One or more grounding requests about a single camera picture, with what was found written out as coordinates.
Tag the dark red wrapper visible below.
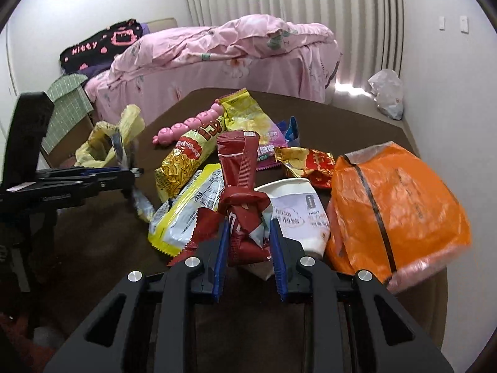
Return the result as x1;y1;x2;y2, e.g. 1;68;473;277
167;131;273;269

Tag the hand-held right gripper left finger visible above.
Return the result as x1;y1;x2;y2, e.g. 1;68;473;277
43;219;230;373

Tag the white plastic bag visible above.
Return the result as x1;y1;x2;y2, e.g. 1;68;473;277
367;69;404;120

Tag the lavender snack packet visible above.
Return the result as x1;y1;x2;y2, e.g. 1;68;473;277
269;120;291;144

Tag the yellow red noodle snack packet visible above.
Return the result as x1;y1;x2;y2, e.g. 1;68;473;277
154;116;226;203

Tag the striped white curtain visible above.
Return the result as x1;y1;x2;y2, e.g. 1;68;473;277
182;0;405;83

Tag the pink floral duvet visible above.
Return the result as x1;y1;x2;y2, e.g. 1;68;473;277
107;14;337;88

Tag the red cloth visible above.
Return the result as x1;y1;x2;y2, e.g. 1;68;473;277
0;311;53;373

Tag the beige headboard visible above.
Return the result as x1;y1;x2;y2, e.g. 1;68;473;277
145;17;178;34

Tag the bed with pink sheet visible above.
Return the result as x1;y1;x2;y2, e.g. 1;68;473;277
84;39;343;126

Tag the silver plastic wrapper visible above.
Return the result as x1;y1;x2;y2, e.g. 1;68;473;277
110;132;155;223

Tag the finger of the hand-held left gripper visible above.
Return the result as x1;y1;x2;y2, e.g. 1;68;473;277
37;165;144;175
23;173;135;207

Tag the yellow and white packet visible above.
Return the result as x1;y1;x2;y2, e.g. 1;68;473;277
148;163;226;258

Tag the yellow plastic bag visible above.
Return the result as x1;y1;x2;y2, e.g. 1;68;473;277
75;104;146;169

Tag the red and gold snack packet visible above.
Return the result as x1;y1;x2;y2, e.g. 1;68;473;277
274;145;336;190

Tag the pink caterpillar toy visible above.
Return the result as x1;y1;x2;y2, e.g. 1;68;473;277
153;99;226;147

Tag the blue wrapper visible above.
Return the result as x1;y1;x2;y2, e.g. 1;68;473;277
285;117;299;146

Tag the orange plastic bag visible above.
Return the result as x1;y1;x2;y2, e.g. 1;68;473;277
324;142;472;294

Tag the cardboard box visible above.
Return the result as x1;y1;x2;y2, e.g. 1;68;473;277
41;85;117;168

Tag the yellow and pink snack packet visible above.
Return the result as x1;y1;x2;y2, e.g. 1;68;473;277
217;88;290;172

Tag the green grid cloth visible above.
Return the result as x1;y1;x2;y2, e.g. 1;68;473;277
42;74;94;154

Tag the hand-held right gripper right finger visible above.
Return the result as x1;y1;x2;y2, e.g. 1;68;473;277
269;219;455;373

